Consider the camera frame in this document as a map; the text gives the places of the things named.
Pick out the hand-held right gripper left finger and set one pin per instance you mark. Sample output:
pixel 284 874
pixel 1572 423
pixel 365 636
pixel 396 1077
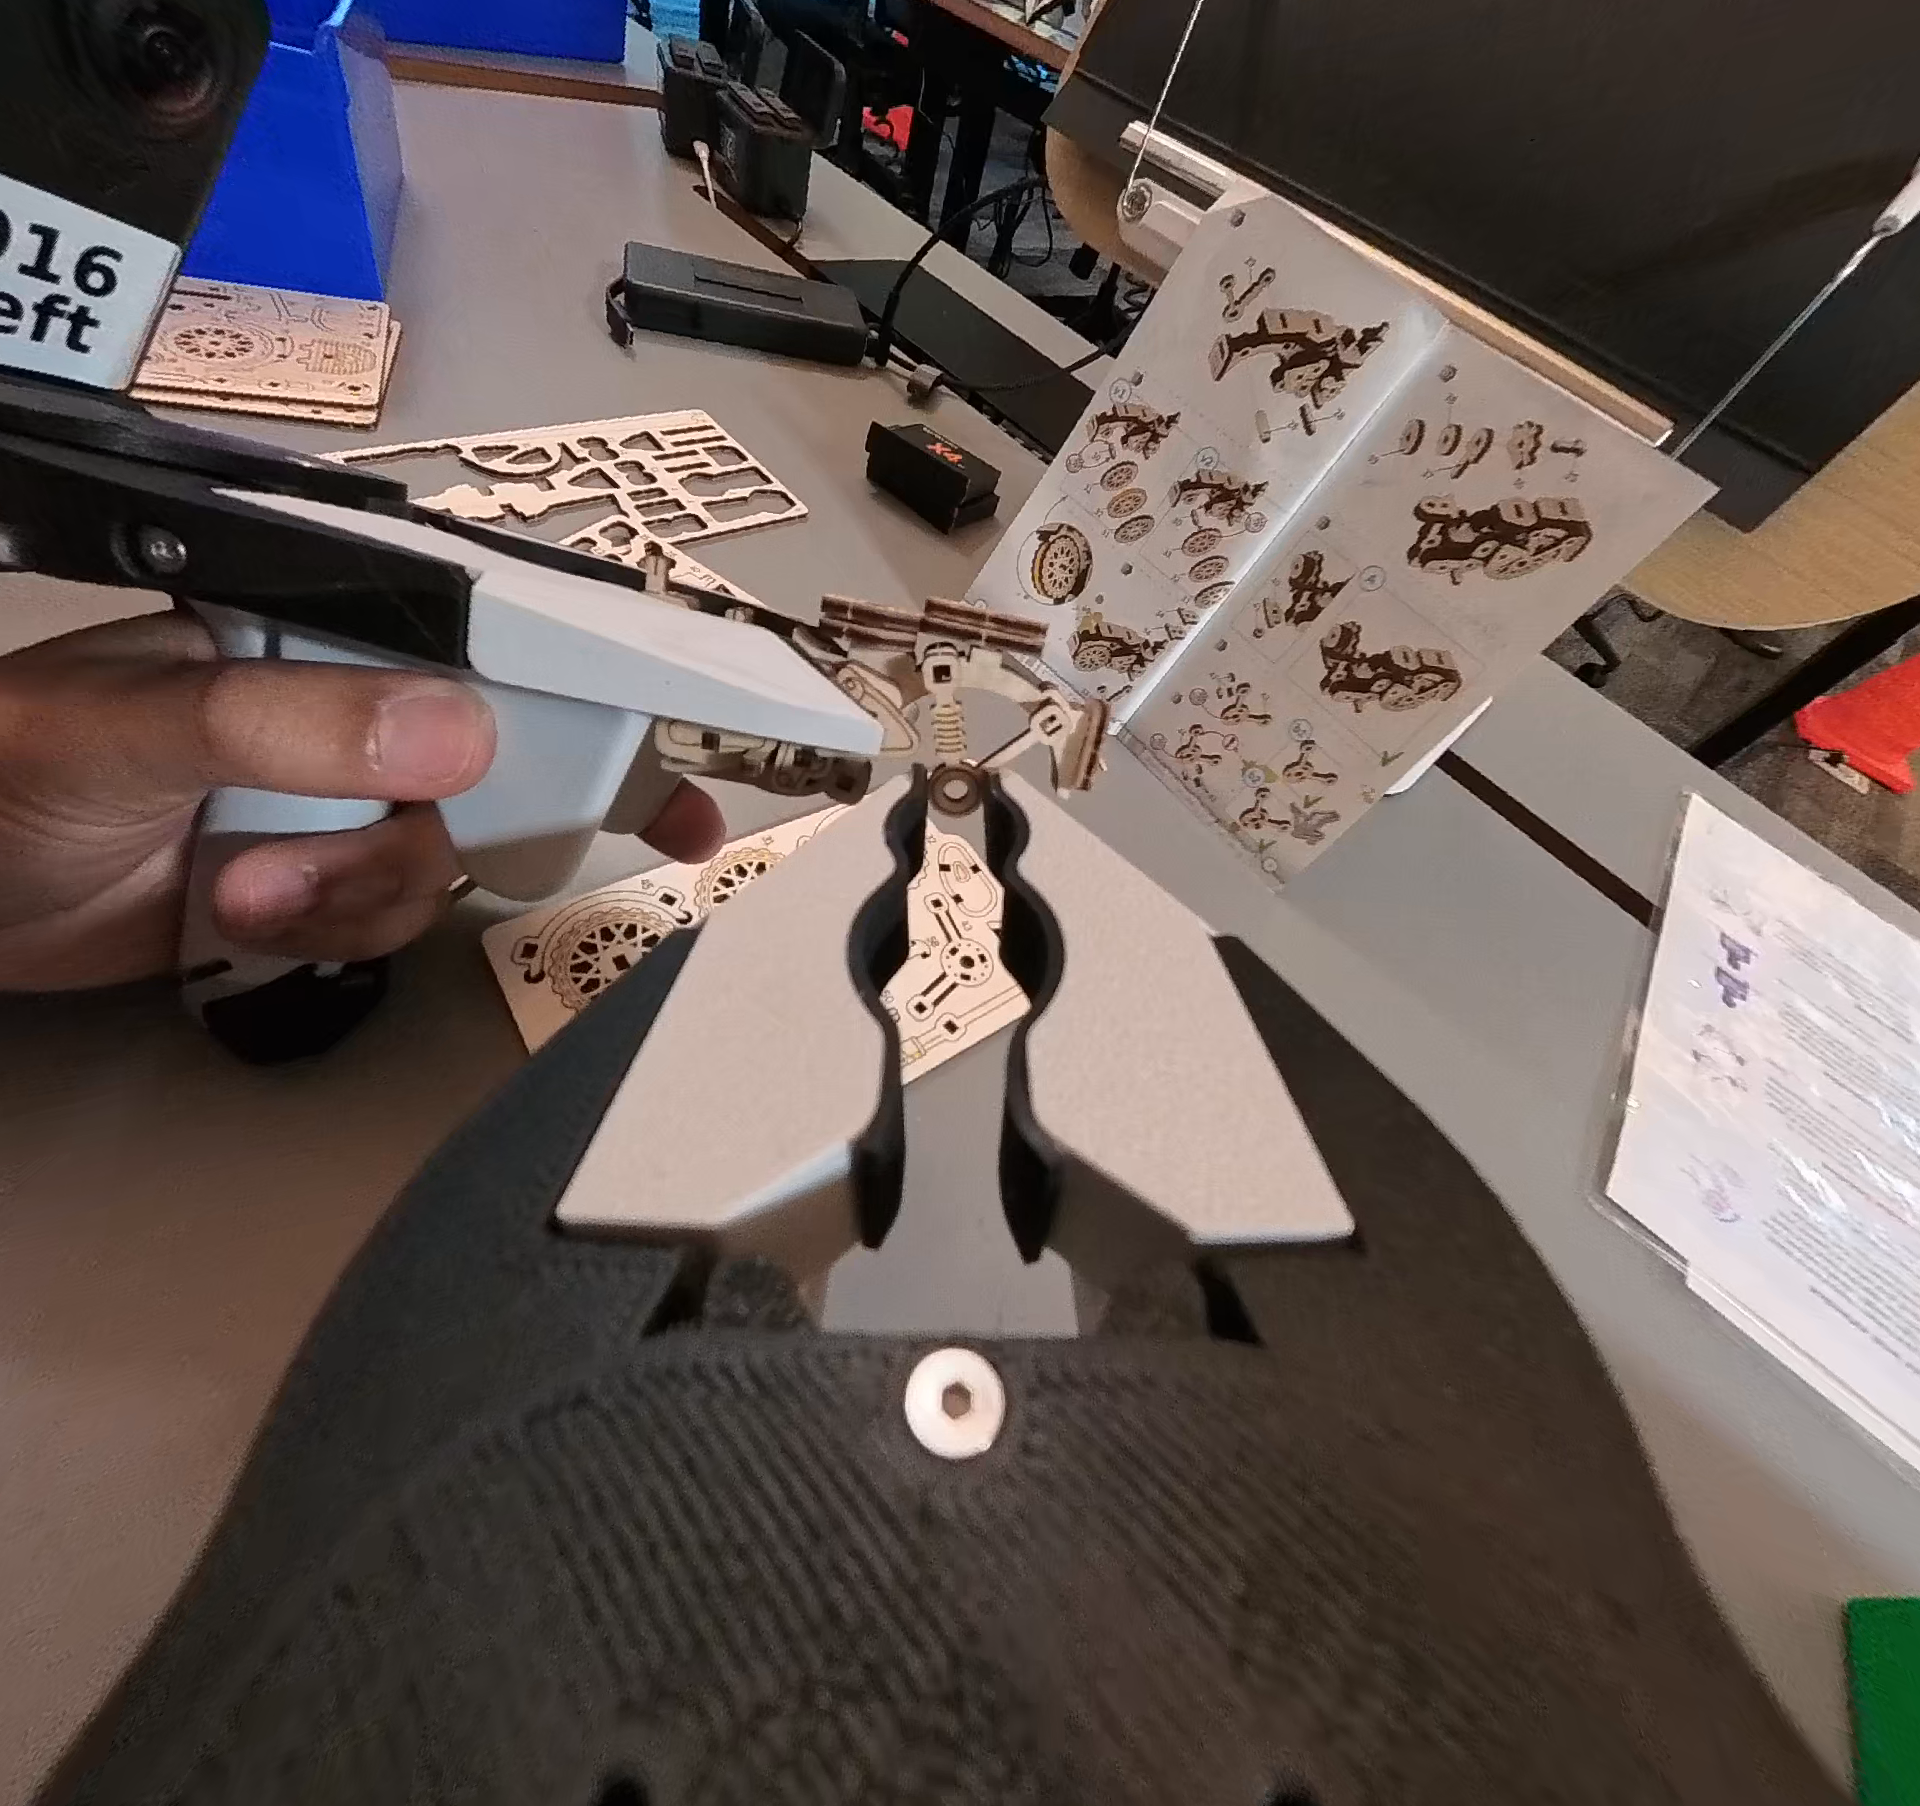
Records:
pixel 721 1086

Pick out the wooden vehicle model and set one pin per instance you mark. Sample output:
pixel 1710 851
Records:
pixel 752 758

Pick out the wooden puzzle sheet with wheels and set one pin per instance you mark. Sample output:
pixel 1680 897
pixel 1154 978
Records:
pixel 601 949

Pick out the folded paper instruction sheet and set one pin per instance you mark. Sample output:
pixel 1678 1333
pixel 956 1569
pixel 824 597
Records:
pixel 1592 486

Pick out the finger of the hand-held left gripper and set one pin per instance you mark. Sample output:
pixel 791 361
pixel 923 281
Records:
pixel 630 643

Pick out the grey desk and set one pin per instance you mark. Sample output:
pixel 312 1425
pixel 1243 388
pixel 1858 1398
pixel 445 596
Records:
pixel 1424 1012

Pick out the emptied wooden puzzle sheet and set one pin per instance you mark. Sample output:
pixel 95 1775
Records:
pixel 463 498

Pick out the wooden puzzle sheet with gears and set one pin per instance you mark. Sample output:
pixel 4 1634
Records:
pixel 703 588

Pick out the green plastic bin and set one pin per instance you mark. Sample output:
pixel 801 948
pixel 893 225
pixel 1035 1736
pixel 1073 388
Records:
pixel 1886 1717

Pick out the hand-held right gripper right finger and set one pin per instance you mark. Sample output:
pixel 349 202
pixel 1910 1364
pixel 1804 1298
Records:
pixel 1183 1086

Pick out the stacked wooden puzzle sheets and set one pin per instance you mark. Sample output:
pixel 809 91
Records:
pixel 270 349

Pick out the laminated paper sheet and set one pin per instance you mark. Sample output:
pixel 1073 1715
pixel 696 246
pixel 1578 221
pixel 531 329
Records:
pixel 1770 1086

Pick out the white book stand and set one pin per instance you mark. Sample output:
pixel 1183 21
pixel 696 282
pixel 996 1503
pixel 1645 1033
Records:
pixel 1183 207

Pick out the black battery charger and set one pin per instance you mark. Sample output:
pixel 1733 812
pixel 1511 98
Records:
pixel 693 96
pixel 763 156

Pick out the person's left hand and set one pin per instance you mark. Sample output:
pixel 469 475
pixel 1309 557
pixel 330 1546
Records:
pixel 90 815

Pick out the black oblong case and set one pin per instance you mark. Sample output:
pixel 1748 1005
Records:
pixel 734 299

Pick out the orange floor cone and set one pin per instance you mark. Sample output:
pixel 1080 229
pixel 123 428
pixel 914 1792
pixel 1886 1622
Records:
pixel 1858 741

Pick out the small black box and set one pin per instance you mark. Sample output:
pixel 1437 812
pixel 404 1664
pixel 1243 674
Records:
pixel 921 479

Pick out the black plywood chair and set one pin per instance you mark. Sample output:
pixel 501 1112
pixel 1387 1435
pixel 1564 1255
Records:
pixel 1498 66

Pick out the black flat panel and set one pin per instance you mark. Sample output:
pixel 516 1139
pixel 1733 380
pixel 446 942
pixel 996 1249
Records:
pixel 974 335

